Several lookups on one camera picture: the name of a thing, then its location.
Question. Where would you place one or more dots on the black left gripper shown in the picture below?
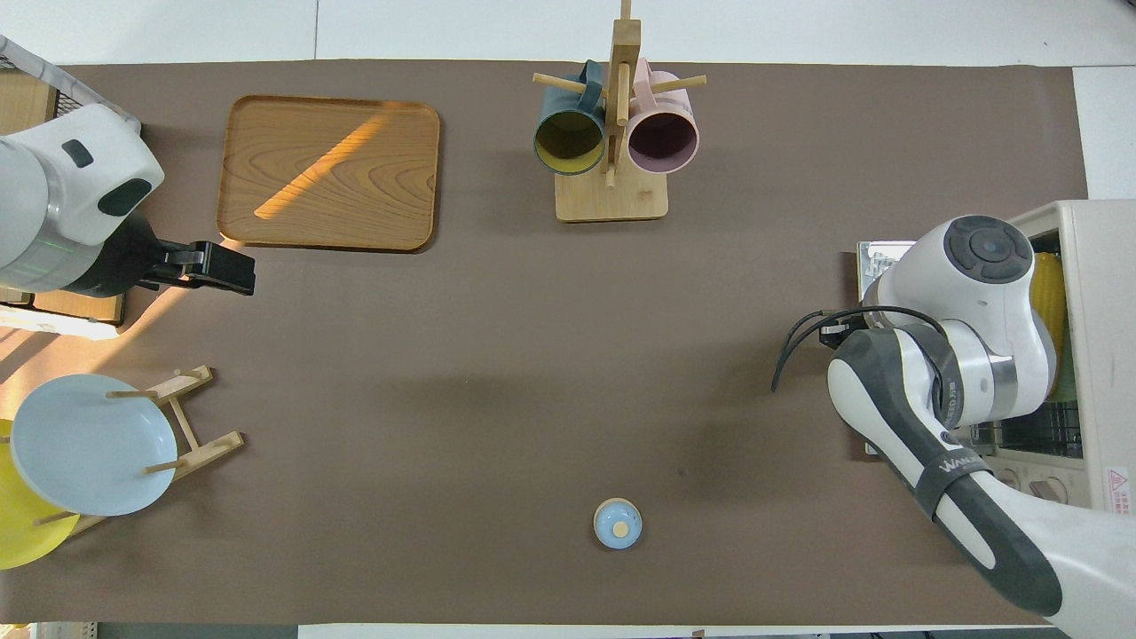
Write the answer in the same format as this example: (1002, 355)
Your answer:
(133, 266)

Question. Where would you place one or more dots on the yellow corn cob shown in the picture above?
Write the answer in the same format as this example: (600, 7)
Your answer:
(1049, 297)

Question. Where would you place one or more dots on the mint green plate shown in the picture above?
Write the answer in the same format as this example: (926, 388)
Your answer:
(1065, 377)

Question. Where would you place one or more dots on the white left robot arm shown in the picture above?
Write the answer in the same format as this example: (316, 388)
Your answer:
(53, 195)

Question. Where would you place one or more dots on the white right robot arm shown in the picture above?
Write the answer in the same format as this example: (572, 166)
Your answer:
(967, 302)

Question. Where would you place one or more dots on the cream oven knob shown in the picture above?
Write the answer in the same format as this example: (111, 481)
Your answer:
(1007, 479)
(1052, 490)

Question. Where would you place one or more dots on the metal oven rack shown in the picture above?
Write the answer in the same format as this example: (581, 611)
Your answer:
(1038, 430)

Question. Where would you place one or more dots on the cream toaster oven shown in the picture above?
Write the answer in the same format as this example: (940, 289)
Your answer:
(1105, 355)

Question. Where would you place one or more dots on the wooden plate rack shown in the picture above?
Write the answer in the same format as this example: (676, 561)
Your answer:
(191, 382)

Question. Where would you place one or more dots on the brown wooden tray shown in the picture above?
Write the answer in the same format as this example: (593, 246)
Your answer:
(328, 173)

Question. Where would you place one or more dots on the narrow wooden board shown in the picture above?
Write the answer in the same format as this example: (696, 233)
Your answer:
(80, 306)

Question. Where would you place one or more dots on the light blue plate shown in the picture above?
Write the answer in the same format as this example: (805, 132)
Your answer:
(89, 444)

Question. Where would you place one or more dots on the brown table mat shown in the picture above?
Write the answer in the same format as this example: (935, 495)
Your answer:
(444, 399)

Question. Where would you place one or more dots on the large wooden board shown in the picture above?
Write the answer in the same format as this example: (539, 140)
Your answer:
(18, 106)

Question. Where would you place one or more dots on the yellow plate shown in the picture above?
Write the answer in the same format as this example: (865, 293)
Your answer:
(22, 532)

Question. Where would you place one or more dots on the dark blue mug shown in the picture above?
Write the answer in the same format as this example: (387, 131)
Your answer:
(568, 142)

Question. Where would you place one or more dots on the wooden mug rack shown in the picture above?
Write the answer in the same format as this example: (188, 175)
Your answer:
(612, 200)

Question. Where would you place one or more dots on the pink mug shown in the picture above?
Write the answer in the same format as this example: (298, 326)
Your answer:
(661, 138)

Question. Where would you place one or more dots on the small blue bell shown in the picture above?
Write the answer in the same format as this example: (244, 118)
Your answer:
(617, 524)

